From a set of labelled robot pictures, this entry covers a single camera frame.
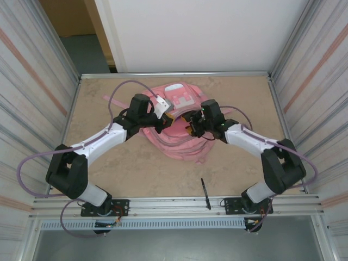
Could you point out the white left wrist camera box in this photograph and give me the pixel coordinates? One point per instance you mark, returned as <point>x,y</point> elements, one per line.
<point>161,107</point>

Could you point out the aluminium table frame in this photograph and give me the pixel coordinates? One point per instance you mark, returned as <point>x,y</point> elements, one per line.
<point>174,74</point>

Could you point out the brown wooden door frame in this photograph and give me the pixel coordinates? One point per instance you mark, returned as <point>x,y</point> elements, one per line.
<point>104,40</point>

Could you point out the black pen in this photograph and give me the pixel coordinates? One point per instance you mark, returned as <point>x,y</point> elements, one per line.
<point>205,191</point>

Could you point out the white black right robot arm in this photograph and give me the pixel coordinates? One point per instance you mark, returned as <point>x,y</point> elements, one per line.
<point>250,141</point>

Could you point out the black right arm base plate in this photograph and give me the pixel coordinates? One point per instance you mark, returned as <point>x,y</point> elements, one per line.
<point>231,205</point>

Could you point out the pink student backpack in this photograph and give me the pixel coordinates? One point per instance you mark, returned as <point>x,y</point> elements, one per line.
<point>185,152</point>

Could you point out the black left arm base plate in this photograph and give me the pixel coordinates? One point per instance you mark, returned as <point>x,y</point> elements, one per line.
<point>122,205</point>

